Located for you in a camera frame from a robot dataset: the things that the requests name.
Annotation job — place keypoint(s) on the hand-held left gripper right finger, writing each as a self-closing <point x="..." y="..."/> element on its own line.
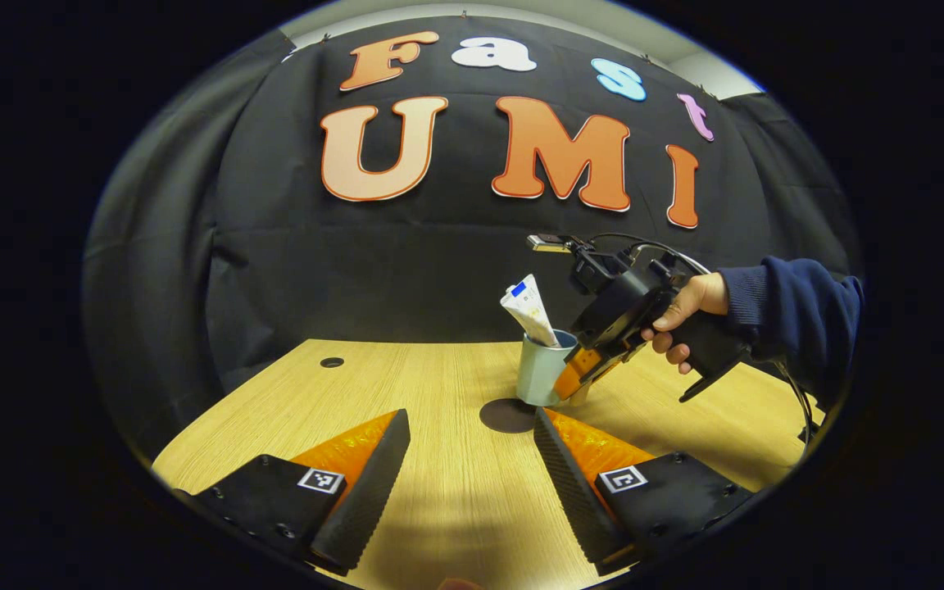
<point x="574" y="492"/>

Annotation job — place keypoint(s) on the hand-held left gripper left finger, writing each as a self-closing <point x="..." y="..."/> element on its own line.
<point x="361" y="492"/>

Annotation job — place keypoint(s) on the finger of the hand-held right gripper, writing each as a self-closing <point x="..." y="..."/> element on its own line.
<point x="583" y="373"/>

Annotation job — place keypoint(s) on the white toothpaste tube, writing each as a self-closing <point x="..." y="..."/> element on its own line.
<point x="531" y="311"/>

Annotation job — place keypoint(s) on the dark brown round coaster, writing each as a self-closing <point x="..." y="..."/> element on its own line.
<point x="501" y="418"/>

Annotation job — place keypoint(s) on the wooden desktop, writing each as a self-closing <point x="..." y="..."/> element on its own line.
<point x="456" y="385"/>

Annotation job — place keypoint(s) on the black desk grommet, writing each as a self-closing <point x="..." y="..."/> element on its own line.
<point x="332" y="361"/>

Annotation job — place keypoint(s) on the black backdrop cloth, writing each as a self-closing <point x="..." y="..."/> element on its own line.
<point x="406" y="270"/>

